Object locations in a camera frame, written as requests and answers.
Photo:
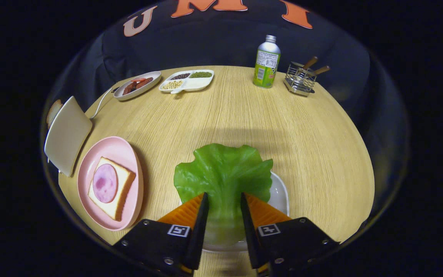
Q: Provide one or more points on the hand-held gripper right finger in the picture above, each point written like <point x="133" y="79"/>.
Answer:
<point x="249" y="234"/>

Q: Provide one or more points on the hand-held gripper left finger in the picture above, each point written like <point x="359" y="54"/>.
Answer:
<point x="197" y="238"/>

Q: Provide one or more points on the green lettuce leaf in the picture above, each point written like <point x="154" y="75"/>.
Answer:
<point x="223" y="173"/>

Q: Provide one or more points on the toasted bread slice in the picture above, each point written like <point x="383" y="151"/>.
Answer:
<point x="53" y="112"/>

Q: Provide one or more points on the white plate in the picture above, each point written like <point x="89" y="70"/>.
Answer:
<point x="279" y="196"/>

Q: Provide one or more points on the white bread slice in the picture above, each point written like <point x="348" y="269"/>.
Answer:
<point x="119" y="200"/>

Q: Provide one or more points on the pink ham slice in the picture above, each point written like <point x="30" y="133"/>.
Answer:
<point x="105" y="183"/>

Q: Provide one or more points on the pink plate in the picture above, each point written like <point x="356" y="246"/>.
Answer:
<point x="90" y="169"/>

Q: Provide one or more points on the white divided dish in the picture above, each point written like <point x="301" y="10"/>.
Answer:
<point x="194" y="84"/>

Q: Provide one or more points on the pile of yellow soybeans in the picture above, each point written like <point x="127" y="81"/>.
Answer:
<point x="172" y="84"/>

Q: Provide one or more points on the pale grey round plate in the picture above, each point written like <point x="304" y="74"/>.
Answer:
<point x="127" y="94"/>

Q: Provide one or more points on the pile of dark red beans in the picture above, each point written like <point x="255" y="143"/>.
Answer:
<point x="180" y="76"/>

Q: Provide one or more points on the pile of green beans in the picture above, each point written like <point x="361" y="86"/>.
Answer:
<point x="200" y="74"/>

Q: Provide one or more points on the brown meat piece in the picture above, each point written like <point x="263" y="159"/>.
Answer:
<point x="129" y="88"/>
<point x="145" y="82"/>

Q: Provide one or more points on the white toaster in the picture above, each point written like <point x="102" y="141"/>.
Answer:
<point x="67" y="134"/>

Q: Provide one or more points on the green label metal bottle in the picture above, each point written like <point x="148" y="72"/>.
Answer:
<point x="266" y="65"/>

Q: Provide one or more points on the black backdrop cloth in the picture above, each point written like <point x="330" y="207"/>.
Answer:
<point x="221" y="42"/>

